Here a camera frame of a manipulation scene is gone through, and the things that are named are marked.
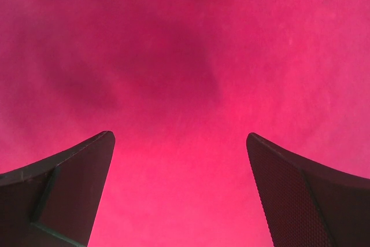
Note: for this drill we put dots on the magenta red t-shirt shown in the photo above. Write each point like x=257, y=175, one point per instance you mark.
x=181, y=83

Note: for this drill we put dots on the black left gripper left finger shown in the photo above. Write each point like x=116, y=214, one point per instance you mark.
x=54, y=201

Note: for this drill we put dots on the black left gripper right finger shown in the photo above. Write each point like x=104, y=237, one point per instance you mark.
x=306, y=203

